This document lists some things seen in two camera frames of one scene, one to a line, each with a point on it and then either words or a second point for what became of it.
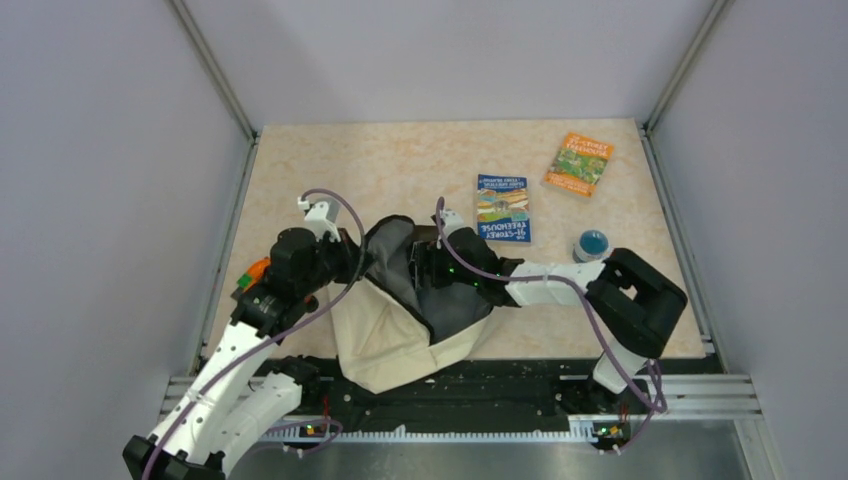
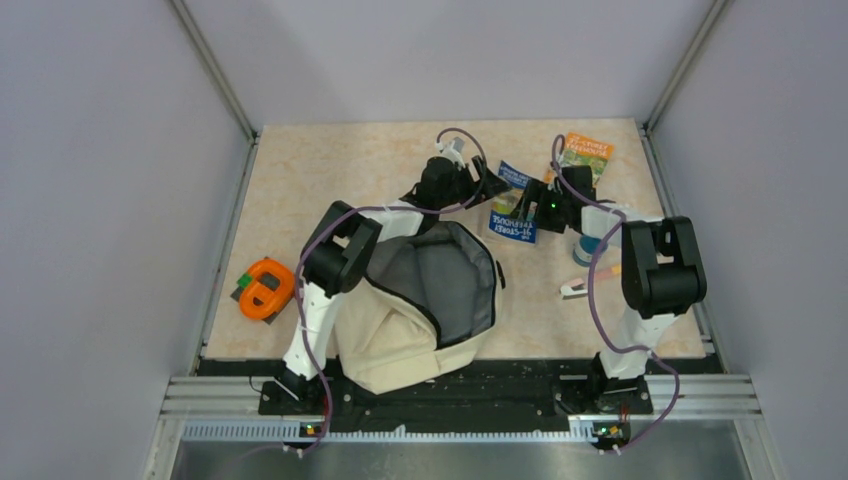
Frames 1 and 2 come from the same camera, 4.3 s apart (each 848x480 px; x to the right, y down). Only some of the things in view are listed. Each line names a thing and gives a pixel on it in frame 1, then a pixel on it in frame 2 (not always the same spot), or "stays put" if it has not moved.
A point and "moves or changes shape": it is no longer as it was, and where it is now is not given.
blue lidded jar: [593, 246] stays put
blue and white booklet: [503, 212] moves or changes shape
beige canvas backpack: [389, 332] stays put
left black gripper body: [335, 261] -> [462, 185]
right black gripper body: [444, 270] -> [550, 201]
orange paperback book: [579, 164] stays put
